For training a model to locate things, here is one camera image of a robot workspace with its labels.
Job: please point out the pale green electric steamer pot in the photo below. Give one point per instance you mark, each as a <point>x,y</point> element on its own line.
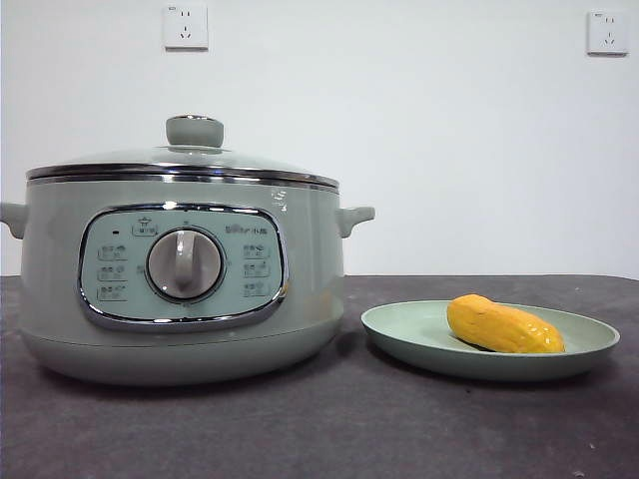
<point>309,279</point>

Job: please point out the glass lid with green knob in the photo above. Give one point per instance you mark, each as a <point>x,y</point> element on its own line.
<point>194,131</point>

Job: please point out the white wall socket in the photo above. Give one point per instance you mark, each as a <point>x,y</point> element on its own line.
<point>186,26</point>
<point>608,33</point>

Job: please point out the pale green round plate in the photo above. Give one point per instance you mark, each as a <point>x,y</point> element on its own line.
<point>414,339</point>

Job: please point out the yellow corn cob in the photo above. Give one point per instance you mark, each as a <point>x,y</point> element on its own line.
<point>499,324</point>

